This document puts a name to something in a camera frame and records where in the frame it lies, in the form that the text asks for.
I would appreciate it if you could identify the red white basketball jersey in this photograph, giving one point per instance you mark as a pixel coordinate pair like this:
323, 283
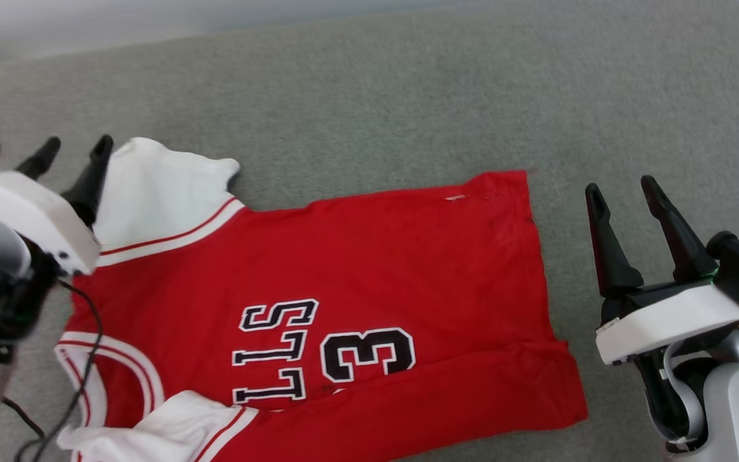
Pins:
344, 256

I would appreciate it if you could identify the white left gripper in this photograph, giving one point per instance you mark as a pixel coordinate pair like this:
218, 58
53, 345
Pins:
29, 212

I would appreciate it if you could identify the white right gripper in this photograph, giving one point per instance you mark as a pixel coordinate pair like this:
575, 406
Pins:
664, 324

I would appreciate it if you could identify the grey fabric sofa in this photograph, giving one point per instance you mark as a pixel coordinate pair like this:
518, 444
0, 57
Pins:
408, 96

